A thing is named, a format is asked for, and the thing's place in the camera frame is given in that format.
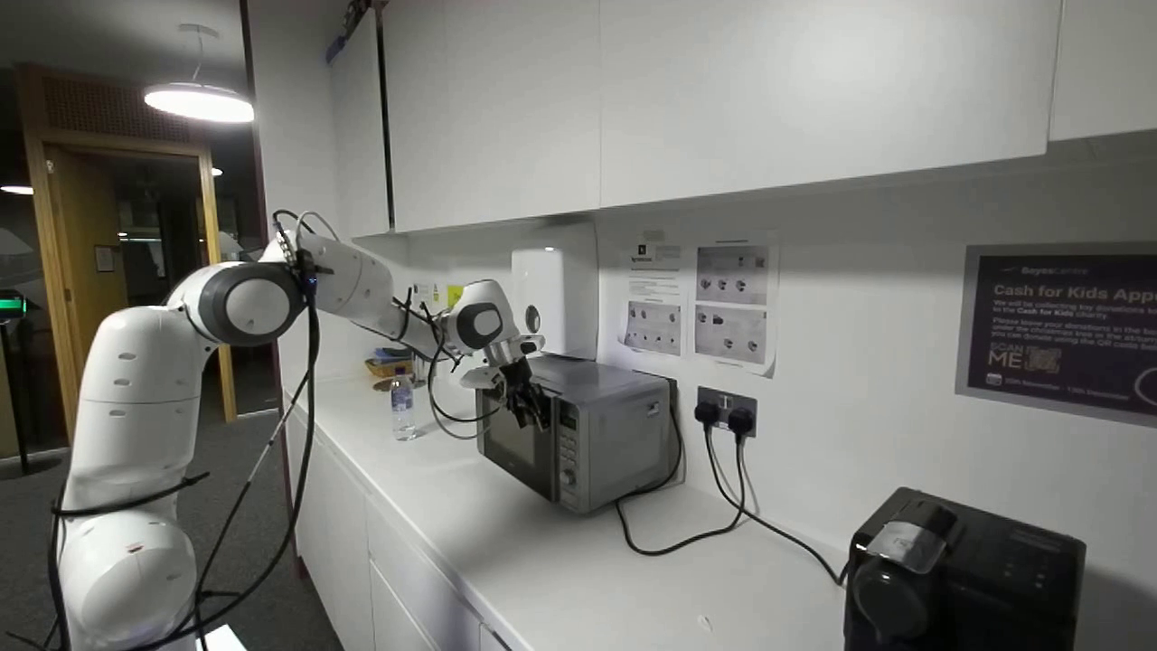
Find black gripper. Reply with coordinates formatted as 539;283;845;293
501;363;549;429

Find black microwave door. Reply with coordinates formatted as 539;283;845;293
475;392;555;500

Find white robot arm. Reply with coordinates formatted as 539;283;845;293
54;232;539;651

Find silver microwave body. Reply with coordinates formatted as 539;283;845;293
530;359;677;516

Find white paper towel dispenser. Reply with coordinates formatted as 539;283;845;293
510;245;562;353

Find clear plastic water bottle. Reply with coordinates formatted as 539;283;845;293
387;375;414;440

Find green yellow cleaning poster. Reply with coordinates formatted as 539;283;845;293
432;283;462;310

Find white lower cabinets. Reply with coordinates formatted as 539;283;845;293
284;410;510;651

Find white cabinets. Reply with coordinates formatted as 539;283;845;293
284;410;510;651
331;0;1157;236

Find printed instruction sheets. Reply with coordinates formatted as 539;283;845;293
623;239;778;374

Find white upper cabinets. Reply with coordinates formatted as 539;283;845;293
331;0;1157;236

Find round ceiling lamp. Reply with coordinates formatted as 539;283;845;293
140;23;255;128

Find black coffee machine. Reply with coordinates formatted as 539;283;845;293
842;487;1085;651

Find black framed poster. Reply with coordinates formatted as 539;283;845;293
953;244;1157;426

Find double wall socket with plugs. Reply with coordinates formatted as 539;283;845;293
695;388;756;438

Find black power cables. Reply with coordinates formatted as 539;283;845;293
609;411;852;590

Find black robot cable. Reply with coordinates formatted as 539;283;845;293
42;207;510;651

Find wooden door frame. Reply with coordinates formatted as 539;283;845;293
14;65;220;426

